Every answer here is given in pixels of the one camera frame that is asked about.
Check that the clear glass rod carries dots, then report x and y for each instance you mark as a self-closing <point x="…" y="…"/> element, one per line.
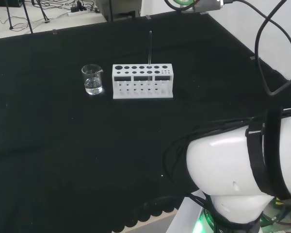
<point x="150" y="48"/>

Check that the small clear glass beaker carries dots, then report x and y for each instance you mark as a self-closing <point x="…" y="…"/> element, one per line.
<point x="93" y="85"/>

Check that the grey equipment box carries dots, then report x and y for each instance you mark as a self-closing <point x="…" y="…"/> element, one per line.
<point x="116" y="8"/>

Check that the white test tube rack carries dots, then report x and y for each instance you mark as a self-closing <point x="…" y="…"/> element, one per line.
<point x="141" y="95"/>

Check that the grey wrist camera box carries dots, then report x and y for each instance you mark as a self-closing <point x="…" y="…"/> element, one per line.
<point x="207" y="6"/>

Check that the black bench cloth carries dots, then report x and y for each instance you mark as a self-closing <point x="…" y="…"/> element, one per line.
<point x="63" y="145"/>

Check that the black tripod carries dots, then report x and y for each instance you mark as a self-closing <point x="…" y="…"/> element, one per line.
<point x="26" y="14"/>

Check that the white power strip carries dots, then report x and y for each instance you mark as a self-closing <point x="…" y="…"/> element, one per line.
<point x="76" y="12"/>

